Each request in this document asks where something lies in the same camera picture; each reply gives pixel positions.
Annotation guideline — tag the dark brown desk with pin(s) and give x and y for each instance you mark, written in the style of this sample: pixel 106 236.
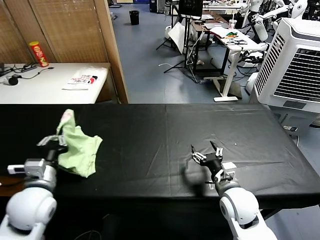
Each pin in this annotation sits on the dark brown desk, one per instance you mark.
pixel 198 37

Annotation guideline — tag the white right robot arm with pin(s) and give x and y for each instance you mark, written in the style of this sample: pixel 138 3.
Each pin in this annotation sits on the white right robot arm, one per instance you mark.
pixel 240 207

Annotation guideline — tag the pale cloth on desk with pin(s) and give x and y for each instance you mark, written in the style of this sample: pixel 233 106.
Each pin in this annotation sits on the pale cloth on desk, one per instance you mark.
pixel 219 31

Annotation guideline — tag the white air cooler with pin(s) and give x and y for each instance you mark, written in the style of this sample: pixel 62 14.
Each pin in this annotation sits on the white air cooler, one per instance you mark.
pixel 292 75

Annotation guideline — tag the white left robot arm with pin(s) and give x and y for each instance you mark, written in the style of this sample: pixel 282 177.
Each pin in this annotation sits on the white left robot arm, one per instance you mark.
pixel 27 210

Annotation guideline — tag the plastic cup with straw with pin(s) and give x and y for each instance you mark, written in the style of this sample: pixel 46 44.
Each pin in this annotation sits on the plastic cup with straw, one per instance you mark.
pixel 232 23

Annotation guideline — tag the silver laptop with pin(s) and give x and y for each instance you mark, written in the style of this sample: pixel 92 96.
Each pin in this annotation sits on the silver laptop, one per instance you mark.
pixel 215 25

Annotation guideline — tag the wooden folding screen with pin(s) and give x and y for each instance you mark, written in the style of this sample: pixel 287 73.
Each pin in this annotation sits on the wooden folding screen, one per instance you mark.
pixel 70 30

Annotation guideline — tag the white floor power strip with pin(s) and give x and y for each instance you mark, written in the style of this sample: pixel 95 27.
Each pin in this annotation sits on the white floor power strip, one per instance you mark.
pixel 290 128

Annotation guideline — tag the red chips can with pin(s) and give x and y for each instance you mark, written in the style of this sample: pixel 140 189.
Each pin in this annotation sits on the red chips can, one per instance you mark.
pixel 39 55

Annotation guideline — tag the white jug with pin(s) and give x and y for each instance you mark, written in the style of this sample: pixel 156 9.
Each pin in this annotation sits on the white jug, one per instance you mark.
pixel 168 32

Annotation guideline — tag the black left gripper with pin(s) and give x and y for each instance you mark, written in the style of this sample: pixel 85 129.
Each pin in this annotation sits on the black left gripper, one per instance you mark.
pixel 53 152

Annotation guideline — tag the black tripod stand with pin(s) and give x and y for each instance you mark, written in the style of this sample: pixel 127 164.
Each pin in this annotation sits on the black tripod stand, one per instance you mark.
pixel 187 40

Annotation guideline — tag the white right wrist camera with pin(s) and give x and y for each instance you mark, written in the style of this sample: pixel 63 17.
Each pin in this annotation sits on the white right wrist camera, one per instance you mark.
pixel 228 170

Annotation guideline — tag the folded white printed shirt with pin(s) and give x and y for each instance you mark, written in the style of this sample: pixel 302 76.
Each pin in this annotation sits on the folded white printed shirt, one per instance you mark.
pixel 84 78

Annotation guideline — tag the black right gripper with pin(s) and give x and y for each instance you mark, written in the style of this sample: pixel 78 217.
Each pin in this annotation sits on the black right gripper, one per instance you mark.
pixel 212 162

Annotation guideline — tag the black power strip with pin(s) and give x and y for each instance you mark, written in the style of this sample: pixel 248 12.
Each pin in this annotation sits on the black power strip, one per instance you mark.
pixel 28 67

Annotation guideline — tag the black monitor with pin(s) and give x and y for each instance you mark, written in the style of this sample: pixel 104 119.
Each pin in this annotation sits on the black monitor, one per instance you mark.
pixel 190 7

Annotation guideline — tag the black round device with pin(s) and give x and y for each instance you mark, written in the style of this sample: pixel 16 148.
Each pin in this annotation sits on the black round device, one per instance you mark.
pixel 12 81

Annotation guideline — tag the light green t-shirt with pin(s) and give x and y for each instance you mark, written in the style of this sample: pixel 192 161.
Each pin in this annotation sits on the light green t-shirt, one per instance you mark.
pixel 77 150

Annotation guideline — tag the colourful cloth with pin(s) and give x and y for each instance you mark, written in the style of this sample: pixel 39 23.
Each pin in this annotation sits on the colourful cloth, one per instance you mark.
pixel 231 34

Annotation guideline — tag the white leaning board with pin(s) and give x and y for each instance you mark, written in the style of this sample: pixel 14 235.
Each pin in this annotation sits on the white leaning board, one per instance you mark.
pixel 177 36

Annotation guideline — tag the black table cover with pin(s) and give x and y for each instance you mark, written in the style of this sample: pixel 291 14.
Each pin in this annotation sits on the black table cover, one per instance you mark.
pixel 155 150

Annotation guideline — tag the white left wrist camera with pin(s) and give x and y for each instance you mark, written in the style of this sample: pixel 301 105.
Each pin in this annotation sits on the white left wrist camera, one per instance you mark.
pixel 30 167

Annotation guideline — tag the white side table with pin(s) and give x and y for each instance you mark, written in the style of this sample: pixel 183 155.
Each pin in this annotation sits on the white side table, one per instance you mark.
pixel 45 93

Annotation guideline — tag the white standing desk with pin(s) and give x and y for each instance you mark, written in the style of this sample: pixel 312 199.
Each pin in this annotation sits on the white standing desk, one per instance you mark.
pixel 227 75

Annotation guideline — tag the white humanoid robot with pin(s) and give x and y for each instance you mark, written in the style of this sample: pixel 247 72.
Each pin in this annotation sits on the white humanoid robot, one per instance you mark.
pixel 261 31

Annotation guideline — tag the white robot base shell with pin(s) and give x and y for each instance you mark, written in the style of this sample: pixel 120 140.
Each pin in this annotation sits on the white robot base shell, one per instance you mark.
pixel 252 83

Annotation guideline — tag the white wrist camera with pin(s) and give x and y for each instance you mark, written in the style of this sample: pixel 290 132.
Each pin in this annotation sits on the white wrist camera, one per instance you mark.
pixel 228 170
pixel 30 167

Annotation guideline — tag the brown wooden table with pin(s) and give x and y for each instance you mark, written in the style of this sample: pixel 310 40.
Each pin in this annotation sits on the brown wooden table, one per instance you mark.
pixel 10 187

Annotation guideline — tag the black trash bin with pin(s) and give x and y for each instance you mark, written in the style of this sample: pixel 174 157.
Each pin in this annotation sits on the black trash bin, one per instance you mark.
pixel 134 18

